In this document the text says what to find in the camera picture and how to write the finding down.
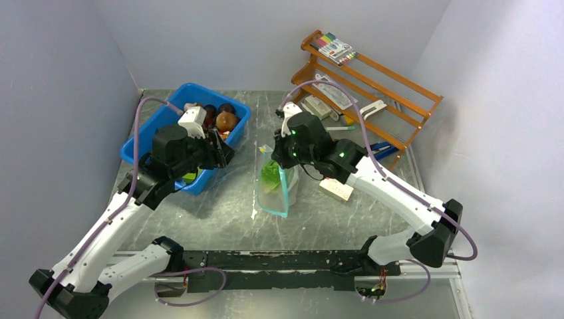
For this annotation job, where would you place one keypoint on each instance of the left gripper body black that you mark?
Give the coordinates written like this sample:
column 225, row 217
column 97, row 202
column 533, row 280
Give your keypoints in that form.
column 199, row 154

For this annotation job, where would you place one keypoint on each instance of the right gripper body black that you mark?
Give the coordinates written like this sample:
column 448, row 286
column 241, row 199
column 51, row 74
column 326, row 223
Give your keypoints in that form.
column 288, row 155

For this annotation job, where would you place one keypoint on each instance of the green napa cabbage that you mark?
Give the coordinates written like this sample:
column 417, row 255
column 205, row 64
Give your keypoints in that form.
column 270, row 179

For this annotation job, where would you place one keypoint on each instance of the clear zip top bag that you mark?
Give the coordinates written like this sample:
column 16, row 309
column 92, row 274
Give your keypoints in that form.
column 277, row 202

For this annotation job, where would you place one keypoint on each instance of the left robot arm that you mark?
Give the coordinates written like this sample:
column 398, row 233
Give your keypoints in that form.
column 82, row 285

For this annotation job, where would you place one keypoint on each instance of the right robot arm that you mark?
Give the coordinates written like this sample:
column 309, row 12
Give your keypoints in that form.
column 432, row 222

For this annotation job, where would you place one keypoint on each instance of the green lime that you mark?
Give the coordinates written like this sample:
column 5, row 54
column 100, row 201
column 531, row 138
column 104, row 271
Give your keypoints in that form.
column 190, row 177

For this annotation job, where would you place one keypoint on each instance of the dark mangosteen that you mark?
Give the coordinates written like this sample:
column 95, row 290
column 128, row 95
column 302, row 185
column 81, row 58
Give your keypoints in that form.
column 211, row 111

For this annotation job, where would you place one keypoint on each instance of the dark plum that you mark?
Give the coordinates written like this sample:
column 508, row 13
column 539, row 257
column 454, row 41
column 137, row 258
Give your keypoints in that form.
column 226, row 107

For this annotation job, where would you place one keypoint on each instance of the green white box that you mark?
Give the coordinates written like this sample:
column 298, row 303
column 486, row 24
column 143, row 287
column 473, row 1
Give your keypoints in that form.
column 317, row 107

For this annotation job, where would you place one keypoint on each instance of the green capped white marker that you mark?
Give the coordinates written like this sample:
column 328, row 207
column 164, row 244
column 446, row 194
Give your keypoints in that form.
column 340, row 128

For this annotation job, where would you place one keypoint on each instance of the white paper box on table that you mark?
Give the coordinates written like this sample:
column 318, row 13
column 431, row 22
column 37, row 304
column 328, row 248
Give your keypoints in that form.
column 336, row 190

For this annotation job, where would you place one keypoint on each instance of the packaged item in blister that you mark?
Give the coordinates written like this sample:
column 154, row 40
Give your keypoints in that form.
column 334, row 94

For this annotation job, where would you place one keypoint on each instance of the blue stapler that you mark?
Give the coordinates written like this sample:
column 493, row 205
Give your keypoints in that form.
column 382, row 149

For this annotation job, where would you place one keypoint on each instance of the white stapler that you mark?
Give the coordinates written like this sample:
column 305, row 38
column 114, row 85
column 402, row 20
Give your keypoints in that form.
column 372, row 108

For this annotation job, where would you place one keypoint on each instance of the pack of coloured markers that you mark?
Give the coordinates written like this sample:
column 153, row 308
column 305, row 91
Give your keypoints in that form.
column 333, row 48

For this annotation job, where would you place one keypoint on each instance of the orange wooden shelf rack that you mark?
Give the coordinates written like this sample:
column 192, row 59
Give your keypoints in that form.
column 364, row 81

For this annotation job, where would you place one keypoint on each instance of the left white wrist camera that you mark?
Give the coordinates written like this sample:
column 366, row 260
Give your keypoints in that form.
column 192, row 121

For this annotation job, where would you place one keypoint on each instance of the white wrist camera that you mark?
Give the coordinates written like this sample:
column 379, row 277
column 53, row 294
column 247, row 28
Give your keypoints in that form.
column 285, row 112
column 192, row 121

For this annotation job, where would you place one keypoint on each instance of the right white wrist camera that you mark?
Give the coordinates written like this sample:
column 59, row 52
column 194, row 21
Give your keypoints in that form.
column 285, row 112

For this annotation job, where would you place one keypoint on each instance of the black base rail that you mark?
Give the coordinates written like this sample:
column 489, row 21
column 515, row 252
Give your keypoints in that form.
column 261, row 270

